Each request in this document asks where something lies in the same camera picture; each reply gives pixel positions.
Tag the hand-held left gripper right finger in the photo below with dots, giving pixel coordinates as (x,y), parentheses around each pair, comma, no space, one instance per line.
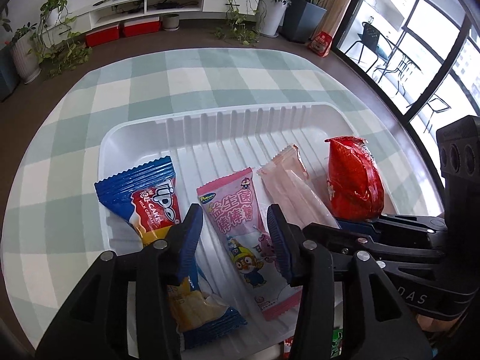
(279,240)

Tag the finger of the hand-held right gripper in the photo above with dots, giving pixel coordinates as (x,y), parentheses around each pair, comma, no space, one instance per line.
(345,242)
(360,225)

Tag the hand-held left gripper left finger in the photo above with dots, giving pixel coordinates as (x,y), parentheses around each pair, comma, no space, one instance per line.
(189,247)

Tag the red snack packet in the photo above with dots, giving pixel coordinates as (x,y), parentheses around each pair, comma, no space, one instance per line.
(352,180)

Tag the pale pink snack packet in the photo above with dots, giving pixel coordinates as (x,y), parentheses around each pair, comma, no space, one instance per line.
(288,191)

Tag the pink cartoon lollipop packet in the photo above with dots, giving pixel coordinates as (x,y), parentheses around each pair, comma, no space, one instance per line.
(232,213)

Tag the blue roll cake packet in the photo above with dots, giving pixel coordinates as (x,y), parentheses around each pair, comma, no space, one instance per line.
(150,187)

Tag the green seed packet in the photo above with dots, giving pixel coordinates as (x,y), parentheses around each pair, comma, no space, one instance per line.
(336,341)

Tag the white plastic tray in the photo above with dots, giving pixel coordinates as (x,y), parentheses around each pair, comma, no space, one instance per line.
(225,138)

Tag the black balcony chair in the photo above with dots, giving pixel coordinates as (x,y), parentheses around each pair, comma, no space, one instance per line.
(369,33)
(437,103)

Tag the black balcony table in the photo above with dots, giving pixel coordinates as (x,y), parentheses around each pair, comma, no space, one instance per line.
(403,54)

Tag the red gift bag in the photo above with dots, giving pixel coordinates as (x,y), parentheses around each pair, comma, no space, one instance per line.
(320,44)

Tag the plant in dark square planter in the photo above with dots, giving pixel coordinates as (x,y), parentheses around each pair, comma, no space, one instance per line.
(302,22)

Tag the beige curtain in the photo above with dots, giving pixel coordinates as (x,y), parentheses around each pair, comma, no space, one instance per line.
(341,3)

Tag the red storage box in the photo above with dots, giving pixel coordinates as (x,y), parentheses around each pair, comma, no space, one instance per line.
(141,28)
(103,36)

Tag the plant in tall white pot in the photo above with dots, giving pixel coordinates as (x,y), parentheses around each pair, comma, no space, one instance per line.
(272,15)

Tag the grey round pot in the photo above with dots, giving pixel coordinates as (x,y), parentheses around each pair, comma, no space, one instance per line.
(170,22)

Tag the black set-top box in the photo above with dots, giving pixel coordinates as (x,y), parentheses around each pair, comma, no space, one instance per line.
(168,6)

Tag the dark grey planter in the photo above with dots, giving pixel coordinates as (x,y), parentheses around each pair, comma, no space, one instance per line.
(7,78)

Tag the plant in white ribbed pot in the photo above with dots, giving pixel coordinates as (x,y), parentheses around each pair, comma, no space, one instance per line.
(24,60)

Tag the white TV cabinet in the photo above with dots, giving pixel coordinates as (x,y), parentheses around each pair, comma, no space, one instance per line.
(112,7)

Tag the trailing pothos in white pot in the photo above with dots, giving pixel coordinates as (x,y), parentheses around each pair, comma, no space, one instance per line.
(52,17)

